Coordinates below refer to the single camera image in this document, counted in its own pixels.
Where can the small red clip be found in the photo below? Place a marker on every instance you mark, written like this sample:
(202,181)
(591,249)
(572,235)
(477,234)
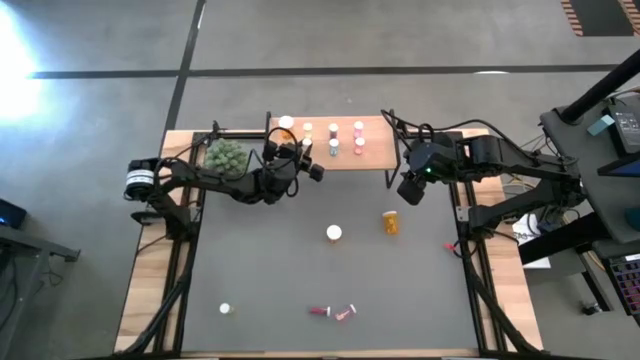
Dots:
(449,246)

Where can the wooden shelf black metal frame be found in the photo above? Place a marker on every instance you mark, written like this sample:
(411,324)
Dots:
(375,150)

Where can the small black floor object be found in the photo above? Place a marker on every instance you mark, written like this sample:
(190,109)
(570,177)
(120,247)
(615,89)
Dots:
(591,308)

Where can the black metal table frame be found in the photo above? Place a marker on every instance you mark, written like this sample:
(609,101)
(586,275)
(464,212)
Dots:
(195,300)

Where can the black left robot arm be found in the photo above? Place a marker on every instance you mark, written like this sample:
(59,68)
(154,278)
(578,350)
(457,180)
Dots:
(200,177)

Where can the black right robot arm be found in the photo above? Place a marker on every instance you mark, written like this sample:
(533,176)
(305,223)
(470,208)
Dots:
(530,165)

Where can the white paper sheet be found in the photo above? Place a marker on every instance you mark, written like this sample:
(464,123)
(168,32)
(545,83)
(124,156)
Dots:
(535,257)

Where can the blue pill bottle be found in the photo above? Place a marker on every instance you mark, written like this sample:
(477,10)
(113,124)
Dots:
(334,145)

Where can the small teal box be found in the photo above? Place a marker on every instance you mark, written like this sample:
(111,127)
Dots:
(600,125)

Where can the orange pill bottle white cap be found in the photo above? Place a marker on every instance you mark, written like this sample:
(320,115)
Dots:
(286,121)
(334,232)
(391,223)

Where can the potted green succulent plant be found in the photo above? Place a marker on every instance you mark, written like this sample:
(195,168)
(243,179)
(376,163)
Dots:
(225,156)

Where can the wide pink pill bottle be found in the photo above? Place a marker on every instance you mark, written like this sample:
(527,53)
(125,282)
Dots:
(345,313)

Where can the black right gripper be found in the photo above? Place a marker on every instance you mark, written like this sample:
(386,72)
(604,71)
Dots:
(412,190)

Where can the grey table mat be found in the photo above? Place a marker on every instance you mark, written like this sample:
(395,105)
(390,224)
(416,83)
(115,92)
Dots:
(300,270)

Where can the black computer keyboard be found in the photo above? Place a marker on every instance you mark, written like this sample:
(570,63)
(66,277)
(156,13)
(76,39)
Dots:
(627,280)

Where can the black power adapter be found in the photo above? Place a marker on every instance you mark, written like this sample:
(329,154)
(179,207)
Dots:
(627,127)

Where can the black monitor pole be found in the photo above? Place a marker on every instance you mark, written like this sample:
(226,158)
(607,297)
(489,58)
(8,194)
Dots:
(600,87)

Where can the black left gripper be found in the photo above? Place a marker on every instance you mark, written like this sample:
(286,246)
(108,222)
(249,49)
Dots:
(280,160)

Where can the black device blue light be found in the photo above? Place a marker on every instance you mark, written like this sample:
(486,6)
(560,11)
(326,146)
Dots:
(12,215)

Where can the dark floor mat striped edge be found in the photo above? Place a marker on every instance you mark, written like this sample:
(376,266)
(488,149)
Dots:
(600,17)

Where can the grey side desk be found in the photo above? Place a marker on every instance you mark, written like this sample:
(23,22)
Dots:
(600,200)

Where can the black computer monitor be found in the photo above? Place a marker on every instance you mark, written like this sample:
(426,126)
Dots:
(625,169)

